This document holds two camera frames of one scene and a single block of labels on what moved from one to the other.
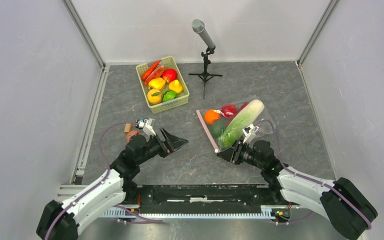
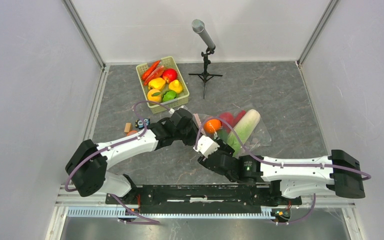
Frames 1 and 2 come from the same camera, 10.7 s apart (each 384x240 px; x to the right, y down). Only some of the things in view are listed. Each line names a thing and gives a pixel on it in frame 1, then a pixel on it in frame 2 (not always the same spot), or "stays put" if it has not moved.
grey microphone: x=198 y=27 stays put
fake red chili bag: x=155 y=74 stays put
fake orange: x=211 y=116 → x=212 y=126
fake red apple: x=169 y=75 stays put
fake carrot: x=152 y=66 stays put
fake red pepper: x=230 y=110 → x=232 y=119
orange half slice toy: x=130 y=134 stays put
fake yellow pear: x=175 y=85 stays put
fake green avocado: x=216 y=128 → x=223 y=134
